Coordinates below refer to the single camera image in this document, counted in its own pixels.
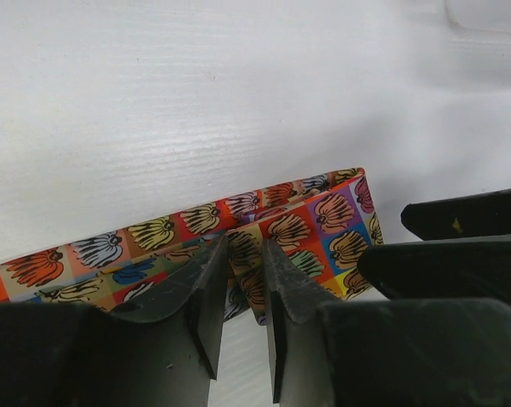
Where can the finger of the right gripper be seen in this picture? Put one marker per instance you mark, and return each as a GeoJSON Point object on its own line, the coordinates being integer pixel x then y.
{"type": "Point", "coordinates": [473, 267]}
{"type": "Point", "coordinates": [480, 215]}

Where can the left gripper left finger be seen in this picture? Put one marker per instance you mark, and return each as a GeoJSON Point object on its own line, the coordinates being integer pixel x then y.
{"type": "Point", "coordinates": [184, 313]}

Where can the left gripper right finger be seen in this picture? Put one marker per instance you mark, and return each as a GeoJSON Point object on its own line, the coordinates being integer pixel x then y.
{"type": "Point", "coordinates": [298, 363]}

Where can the colourful squares patterned tie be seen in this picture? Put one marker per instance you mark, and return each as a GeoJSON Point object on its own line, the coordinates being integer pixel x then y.
{"type": "Point", "coordinates": [322, 223]}

